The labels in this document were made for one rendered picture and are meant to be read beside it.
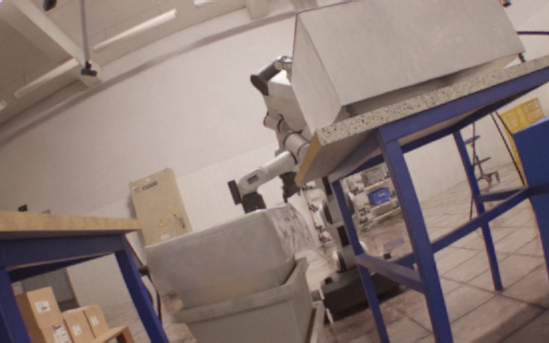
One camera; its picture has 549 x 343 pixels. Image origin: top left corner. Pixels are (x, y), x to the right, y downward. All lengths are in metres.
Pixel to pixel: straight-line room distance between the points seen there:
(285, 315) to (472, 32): 0.94
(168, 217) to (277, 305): 5.23
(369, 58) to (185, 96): 6.25
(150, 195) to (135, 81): 2.23
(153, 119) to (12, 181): 3.79
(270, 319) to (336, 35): 0.80
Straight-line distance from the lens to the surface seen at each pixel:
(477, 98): 0.78
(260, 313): 1.17
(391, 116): 0.67
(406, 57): 0.84
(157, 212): 6.35
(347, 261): 2.31
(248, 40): 7.19
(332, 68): 0.78
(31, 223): 0.56
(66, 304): 8.01
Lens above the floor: 0.64
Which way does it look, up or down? 7 degrees up
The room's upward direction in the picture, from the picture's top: 20 degrees counter-clockwise
